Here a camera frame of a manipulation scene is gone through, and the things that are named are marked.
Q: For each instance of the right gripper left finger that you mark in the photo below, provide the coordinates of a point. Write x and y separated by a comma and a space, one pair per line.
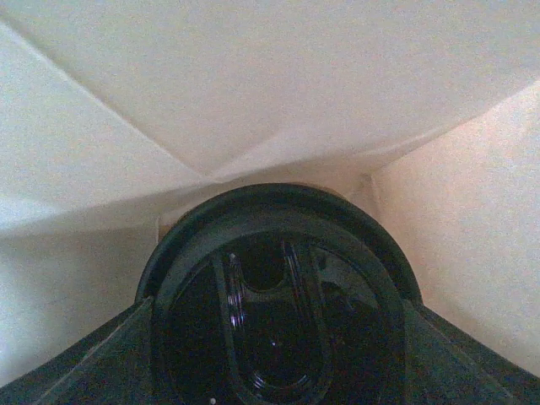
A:
111, 365

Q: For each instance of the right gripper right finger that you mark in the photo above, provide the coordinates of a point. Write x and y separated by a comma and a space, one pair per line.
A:
445, 365

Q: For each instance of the orange paper bag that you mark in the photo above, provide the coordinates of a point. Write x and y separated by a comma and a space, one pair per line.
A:
118, 116

